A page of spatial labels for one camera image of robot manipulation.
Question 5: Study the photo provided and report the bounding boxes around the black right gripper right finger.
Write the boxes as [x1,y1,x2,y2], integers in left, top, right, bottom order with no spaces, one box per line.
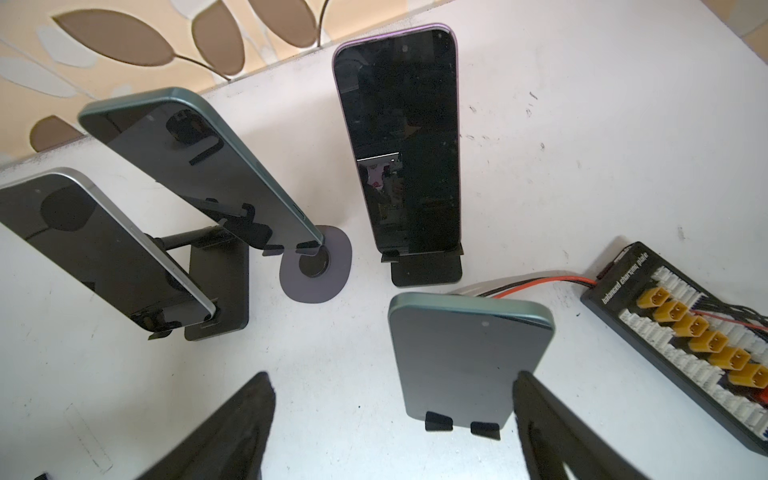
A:
[512,371,645,479]

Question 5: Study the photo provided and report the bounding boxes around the grey round phone stand back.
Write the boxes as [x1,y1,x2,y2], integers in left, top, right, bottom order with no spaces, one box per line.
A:
[279,225,353,304]

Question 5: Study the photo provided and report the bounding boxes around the black flat phone stand left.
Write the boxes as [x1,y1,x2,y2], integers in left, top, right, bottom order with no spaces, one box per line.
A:
[152,226,250,341]

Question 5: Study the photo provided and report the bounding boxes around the grey round stand front right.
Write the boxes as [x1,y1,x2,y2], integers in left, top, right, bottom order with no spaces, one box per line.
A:
[424,411,501,441]

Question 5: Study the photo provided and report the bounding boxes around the purple phone back right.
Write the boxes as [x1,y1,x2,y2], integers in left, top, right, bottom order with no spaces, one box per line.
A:
[332,24,461,256]

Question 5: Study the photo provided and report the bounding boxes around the black flat stand back right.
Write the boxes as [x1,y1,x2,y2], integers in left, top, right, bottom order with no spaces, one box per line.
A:
[381,242,464,288]

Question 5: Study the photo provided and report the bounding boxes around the silver phone left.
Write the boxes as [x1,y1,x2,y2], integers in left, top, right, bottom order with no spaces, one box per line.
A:
[1,167,217,335]

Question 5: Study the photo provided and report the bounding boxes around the black charging board yellow plugs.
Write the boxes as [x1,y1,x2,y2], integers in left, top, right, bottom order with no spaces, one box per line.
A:
[461,241,768,457]

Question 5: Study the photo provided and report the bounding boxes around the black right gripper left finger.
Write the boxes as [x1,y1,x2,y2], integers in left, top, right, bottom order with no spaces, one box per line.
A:
[140,372,276,479]

